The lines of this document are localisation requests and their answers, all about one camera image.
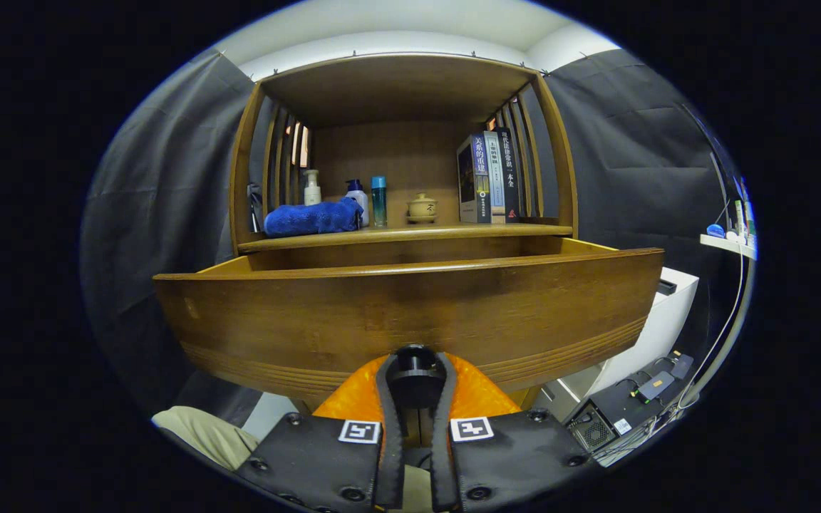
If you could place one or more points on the book with blue spine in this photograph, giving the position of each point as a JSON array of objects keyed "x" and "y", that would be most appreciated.
[{"x": 480, "y": 178}]

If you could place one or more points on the black computer case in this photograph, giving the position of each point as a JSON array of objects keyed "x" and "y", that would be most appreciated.
[{"x": 617, "y": 412}]

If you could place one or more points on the person's beige trouser leg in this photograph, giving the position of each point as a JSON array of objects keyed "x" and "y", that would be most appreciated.
[{"x": 204, "y": 434}]

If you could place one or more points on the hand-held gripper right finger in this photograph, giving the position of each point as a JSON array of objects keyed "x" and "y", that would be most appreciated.
[{"x": 517, "y": 456}]

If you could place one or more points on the book with black spine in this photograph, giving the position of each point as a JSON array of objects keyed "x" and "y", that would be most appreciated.
[{"x": 510, "y": 171}]

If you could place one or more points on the white side table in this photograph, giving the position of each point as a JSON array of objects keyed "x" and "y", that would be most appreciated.
[{"x": 727, "y": 244}]

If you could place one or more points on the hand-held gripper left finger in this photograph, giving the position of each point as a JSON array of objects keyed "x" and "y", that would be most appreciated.
[{"x": 311, "y": 456}]

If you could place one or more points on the wooden drawer with black knob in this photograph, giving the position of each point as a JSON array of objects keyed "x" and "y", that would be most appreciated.
[{"x": 417, "y": 306}]

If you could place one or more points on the grey power adapter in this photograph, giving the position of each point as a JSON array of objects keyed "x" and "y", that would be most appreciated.
[
  {"x": 656, "y": 385},
  {"x": 682, "y": 365}
]

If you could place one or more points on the clear blue bottle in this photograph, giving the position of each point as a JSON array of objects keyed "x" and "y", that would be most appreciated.
[{"x": 379, "y": 203}]

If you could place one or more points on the small blue item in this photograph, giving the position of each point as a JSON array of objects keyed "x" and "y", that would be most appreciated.
[{"x": 715, "y": 231}]

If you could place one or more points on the wooden cabinet with slatted sides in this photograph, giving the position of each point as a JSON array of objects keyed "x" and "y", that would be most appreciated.
[{"x": 396, "y": 157}]

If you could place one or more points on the white bottle with blue cap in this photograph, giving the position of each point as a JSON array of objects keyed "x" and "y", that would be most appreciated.
[{"x": 358, "y": 192}]

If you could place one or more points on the wooden countertop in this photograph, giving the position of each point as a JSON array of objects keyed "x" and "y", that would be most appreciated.
[{"x": 446, "y": 230}]

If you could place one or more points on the beige lidded tea cup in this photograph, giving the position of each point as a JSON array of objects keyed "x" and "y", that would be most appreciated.
[{"x": 422, "y": 208}]

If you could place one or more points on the book with pale spine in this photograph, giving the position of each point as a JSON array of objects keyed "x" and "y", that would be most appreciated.
[{"x": 496, "y": 178}]

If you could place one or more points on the white tube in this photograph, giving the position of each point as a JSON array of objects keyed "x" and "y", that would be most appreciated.
[{"x": 739, "y": 217}]

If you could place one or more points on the blue towel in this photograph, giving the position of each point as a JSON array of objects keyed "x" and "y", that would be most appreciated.
[{"x": 311, "y": 217}]

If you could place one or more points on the white pump bottle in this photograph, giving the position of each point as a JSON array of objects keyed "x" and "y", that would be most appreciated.
[{"x": 312, "y": 194}]

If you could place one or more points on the white box cabinet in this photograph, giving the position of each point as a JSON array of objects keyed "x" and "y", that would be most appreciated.
[{"x": 660, "y": 328}]

